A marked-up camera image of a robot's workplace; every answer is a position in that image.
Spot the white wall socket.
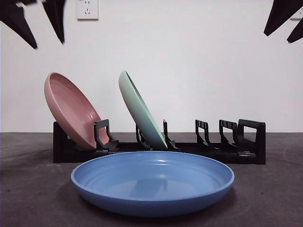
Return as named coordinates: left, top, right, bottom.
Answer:
left=290, top=9, right=303, bottom=21
left=76, top=0, right=99, bottom=21

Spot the blue plate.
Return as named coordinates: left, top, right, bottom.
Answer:
left=70, top=150, right=235, bottom=218

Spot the pink plate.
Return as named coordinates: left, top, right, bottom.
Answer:
left=44, top=72, right=104, bottom=150

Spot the black dish rack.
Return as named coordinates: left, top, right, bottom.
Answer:
left=53, top=119, right=266, bottom=165

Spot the green plate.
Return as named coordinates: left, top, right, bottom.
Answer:
left=118, top=70, right=168, bottom=150

